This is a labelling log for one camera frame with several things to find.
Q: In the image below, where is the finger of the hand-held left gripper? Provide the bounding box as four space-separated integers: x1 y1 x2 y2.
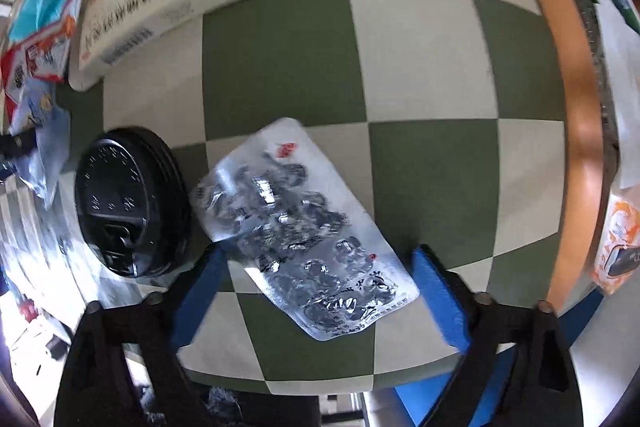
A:
0 132 38 172

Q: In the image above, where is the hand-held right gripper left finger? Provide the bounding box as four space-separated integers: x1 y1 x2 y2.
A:
54 247 236 427

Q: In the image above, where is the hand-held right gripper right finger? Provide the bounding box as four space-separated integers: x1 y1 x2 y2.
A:
412 244 588 427

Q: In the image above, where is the silver blister pack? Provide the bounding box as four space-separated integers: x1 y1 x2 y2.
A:
189 117 421 342

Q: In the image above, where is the clear blue plastic packet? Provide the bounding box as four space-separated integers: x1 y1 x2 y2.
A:
10 79 71 210

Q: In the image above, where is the red white snack packet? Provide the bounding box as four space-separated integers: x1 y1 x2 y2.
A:
0 14 76 118

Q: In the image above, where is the black plastic cup lid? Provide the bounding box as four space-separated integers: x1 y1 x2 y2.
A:
74 127 193 279

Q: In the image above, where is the orange printed bag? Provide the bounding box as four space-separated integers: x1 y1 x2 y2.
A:
590 187 640 298

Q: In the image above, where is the green white checkered tablecloth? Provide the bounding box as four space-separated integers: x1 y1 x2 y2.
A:
50 0 566 395

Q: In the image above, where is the round wooden table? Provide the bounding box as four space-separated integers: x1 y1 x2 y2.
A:
485 0 606 308

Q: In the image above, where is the white paper bag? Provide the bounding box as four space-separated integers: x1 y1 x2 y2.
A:
592 0 640 190

